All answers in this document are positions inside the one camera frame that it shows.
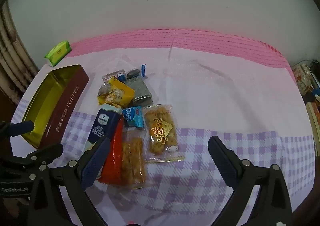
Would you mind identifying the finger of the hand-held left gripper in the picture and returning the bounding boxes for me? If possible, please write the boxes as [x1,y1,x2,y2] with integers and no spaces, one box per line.
[0,120,35,139]
[0,144,64,170]

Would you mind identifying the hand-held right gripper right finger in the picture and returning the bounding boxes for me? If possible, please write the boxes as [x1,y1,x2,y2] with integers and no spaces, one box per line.
[207,136,293,226]

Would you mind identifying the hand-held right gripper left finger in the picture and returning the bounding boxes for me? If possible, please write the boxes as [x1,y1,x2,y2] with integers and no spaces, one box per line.
[29,137,112,226]

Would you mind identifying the red orange snack packet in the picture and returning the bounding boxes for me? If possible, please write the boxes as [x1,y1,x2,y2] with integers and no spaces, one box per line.
[96,116,125,186]

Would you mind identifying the clear fried pastry packet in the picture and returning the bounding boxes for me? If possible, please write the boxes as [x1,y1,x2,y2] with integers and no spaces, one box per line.
[120,127,149,190]

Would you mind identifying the dark blue mint packet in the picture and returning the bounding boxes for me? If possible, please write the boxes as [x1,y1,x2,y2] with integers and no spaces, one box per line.
[86,105,123,152]

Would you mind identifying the brown and gold tin box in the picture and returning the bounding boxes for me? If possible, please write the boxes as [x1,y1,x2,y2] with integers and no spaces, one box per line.
[19,64,90,149]

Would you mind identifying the blue candy packet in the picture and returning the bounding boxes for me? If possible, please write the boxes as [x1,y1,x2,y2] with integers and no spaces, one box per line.
[122,106,145,129]

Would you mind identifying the clear pastry packet gold label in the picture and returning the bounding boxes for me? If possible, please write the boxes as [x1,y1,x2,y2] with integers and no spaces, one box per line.
[142,104,185,163]

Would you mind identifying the small clear nut packet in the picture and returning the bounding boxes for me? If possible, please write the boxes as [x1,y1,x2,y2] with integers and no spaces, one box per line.
[97,84,113,99]

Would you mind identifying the yellow snack packet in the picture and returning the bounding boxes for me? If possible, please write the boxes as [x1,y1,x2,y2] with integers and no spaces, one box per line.
[97,77,135,108]

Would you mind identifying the clear grey seaweed packet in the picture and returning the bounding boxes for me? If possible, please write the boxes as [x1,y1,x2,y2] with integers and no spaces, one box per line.
[124,77,153,107]

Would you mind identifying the small clear pinkish snack packet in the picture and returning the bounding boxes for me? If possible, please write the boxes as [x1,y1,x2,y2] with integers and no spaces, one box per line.
[102,69,125,83]

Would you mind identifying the clear cookie packet blue ends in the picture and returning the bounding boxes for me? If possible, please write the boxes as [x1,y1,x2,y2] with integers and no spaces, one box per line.
[117,64,148,84]

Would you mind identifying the pink and purple bedsheet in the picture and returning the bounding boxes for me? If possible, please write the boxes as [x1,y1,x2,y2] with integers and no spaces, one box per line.
[11,28,315,226]

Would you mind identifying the beige curtain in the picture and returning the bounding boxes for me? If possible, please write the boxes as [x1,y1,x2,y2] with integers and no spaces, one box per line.
[0,0,39,97]

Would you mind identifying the green tissue pack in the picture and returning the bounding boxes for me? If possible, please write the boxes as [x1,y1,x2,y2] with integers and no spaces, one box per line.
[44,40,72,67]

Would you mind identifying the stack of books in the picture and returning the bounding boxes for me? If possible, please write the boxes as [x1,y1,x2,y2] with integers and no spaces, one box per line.
[305,101,320,157]

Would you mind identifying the floral ceramic teapot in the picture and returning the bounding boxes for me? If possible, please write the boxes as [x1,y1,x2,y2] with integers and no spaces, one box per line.
[291,62,315,95]

